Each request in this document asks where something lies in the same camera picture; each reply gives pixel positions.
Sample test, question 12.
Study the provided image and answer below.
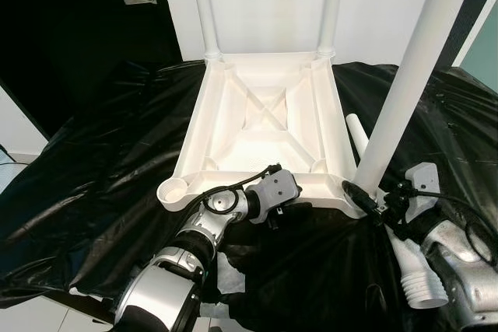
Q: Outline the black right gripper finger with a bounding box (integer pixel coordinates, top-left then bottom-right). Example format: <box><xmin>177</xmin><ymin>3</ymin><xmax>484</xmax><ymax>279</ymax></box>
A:
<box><xmin>342</xmin><ymin>180</ymin><xmax>384</xmax><ymax>221</ymax></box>

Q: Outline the black door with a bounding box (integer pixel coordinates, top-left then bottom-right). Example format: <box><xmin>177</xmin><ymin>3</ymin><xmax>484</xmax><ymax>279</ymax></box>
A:
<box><xmin>0</xmin><ymin>0</ymin><xmax>181</xmax><ymax>138</ymax></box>

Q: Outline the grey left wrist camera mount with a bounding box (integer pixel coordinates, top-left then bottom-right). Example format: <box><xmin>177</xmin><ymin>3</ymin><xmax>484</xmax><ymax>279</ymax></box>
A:
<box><xmin>253</xmin><ymin>169</ymin><xmax>303</xmax><ymax>213</ymax></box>

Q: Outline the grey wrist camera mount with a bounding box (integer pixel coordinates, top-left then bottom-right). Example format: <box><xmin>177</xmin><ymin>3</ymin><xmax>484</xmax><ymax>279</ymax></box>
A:
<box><xmin>253</xmin><ymin>169</ymin><xmax>303</xmax><ymax>213</ymax></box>
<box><xmin>405</xmin><ymin>163</ymin><xmax>441</xmax><ymax>221</ymax></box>

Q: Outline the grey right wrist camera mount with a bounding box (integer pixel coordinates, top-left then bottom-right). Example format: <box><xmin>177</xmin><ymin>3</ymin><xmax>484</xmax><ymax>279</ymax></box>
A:
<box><xmin>405</xmin><ymin>163</ymin><xmax>441</xmax><ymax>221</ymax></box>

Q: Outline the black wall strip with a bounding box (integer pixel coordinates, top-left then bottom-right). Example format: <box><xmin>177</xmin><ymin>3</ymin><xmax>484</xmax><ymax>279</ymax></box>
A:
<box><xmin>451</xmin><ymin>0</ymin><xmax>498</xmax><ymax>68</ymax></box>

